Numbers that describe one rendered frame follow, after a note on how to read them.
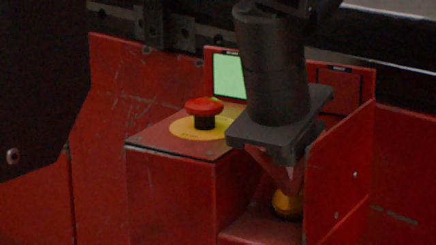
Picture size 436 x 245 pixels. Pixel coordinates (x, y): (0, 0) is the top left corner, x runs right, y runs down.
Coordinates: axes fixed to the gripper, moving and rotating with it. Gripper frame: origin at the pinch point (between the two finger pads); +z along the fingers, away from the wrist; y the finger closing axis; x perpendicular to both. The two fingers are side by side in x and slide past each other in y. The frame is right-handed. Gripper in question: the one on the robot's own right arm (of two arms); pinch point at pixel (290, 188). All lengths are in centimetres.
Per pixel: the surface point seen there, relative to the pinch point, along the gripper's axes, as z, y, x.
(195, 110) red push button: -6.9, 0.5, 9.9
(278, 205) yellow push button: 1.6, -1.0, 1.0
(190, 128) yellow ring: -4.4, 0.7, 11.1
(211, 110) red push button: -6.7, 1.3, 8.5
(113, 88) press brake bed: 13, 28, 46
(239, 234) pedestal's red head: 1.7, -6.0, 2.7
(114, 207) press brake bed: 33, 23, 47
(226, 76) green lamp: -4.8, 10.4, 12.3
